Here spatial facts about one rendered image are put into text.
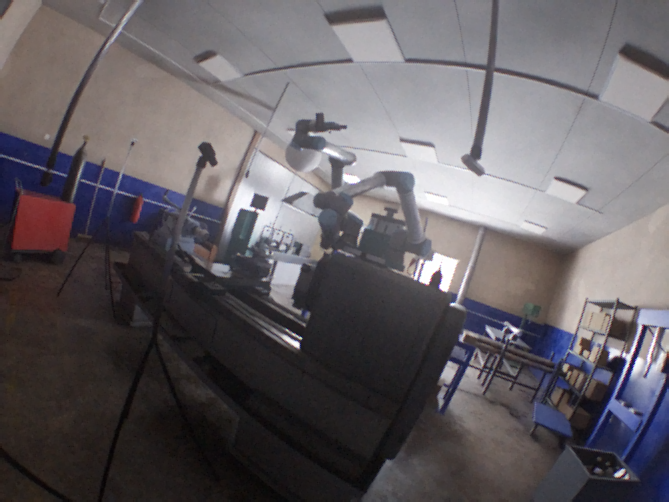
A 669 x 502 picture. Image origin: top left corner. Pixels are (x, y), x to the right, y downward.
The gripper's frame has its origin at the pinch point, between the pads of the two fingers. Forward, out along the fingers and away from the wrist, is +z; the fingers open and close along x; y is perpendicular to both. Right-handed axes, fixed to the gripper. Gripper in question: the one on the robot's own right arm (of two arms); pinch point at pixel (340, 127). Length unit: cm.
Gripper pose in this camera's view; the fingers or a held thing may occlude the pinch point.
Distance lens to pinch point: 174.1
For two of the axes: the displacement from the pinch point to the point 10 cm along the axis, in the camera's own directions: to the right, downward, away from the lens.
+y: 0.4, 8.1, 5.9
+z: 8.3, 3.0, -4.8
